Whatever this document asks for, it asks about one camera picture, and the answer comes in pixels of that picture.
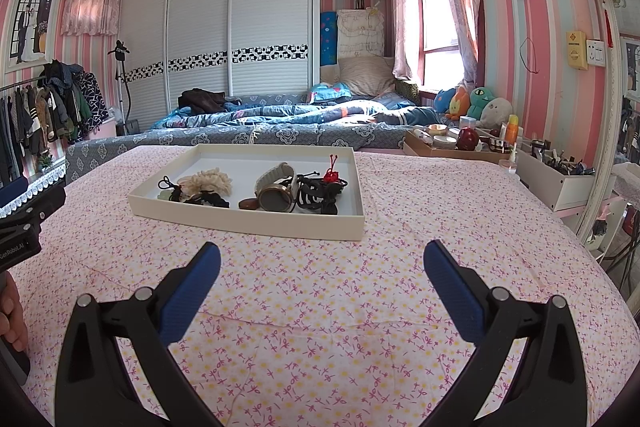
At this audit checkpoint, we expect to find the blue plush toy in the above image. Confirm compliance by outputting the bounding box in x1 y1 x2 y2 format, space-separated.
434 88 457 114

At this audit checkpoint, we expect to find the lace trimmed cloth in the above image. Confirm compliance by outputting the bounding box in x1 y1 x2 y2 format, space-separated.
0 164 69 208

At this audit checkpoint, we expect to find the small brown hair clip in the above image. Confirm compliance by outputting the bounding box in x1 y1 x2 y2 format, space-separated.
184 190 231 209

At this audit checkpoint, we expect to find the white plush toy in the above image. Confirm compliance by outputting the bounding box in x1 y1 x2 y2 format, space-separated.
480 98 515 130

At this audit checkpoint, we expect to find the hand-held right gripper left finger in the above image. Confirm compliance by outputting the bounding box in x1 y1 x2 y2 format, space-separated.
52 241 223 427

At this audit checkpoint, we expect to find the cream fabric hanging organizer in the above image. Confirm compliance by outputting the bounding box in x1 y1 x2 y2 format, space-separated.
336 7 386 58

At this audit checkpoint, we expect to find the blue patterned cushion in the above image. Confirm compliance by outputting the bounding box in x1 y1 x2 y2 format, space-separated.
320 11 341 66

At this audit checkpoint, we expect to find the white framed mirror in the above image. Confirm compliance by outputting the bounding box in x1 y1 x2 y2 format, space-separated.
570 0 640 254

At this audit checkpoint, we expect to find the metal clothes rack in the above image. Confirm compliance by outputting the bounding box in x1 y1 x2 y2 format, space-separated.
0 76 53 94

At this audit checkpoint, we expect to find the blue quilt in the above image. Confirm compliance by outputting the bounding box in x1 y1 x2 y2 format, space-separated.
150 94 441 131

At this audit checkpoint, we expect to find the white sliding door wardrobe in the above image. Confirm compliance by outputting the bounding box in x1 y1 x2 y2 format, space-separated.
120 0 321 128

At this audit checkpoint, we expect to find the red apple-shaped jar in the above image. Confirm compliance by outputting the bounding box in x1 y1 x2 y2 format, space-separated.
457 127 480 152

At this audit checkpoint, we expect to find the dark clothing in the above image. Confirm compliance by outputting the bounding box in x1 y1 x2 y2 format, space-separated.
180 88 227 110

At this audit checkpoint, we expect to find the grey patterned bed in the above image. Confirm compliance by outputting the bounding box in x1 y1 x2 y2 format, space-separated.
65 82 451 182

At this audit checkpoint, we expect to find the beige strap wristwatch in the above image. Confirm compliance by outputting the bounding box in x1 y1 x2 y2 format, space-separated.
255 162 298 213

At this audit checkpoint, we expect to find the pink floral tablecloth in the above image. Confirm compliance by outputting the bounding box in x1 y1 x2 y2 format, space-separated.
7 144 633 427

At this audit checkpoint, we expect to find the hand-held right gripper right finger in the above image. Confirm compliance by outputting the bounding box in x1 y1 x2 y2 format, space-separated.
417 239 593 427

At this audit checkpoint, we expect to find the black wire wall hook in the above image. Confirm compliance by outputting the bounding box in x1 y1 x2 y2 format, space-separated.
520 38 541 74

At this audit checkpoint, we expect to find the beige pillow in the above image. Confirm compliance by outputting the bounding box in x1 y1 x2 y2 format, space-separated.
337 55 396 96

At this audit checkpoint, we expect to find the red knotted string charm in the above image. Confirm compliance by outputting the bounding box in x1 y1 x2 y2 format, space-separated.
321 154 347 184

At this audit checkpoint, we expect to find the yellow wall box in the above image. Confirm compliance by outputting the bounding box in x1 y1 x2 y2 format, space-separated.
566 29 590 70

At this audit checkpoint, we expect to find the row of hanging clothes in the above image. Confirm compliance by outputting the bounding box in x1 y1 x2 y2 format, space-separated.
0 61 109 188

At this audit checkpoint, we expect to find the black hair claw clip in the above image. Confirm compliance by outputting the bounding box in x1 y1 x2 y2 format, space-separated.
296 174 347 215

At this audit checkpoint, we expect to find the white organizer box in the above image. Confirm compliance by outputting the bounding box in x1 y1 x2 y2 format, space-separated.
515 147 617 213

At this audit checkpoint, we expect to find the white shallow tray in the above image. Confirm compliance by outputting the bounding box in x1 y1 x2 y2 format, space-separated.
127 143 366 242

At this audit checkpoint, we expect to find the framed wedding wall poster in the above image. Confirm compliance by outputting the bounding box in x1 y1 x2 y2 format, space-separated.
5 0 58 74

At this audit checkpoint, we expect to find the person's left hand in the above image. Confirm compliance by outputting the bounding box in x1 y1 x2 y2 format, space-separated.
0 288 30 353

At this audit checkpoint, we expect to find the cream fluffy scrunchie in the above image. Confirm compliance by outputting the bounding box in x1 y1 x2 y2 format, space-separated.
178 170 234 196

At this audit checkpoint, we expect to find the orange plush toy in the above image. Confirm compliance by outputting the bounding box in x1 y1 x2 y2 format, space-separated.
447 87 473 120

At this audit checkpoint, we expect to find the short pink curtain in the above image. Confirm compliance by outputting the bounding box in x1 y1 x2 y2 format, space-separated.
61 0 122 36

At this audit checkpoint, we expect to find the black garment steamer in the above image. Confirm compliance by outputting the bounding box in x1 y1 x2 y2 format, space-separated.
109 39 142 138

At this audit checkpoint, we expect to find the white wall socket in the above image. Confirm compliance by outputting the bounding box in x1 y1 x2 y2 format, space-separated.
586 38 607 68

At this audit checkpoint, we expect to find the window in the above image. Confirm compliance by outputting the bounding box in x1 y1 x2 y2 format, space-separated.
417 0 468 90

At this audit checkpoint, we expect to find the wooden tray with jars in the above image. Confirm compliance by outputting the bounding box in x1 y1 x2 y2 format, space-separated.
404 129 513 166

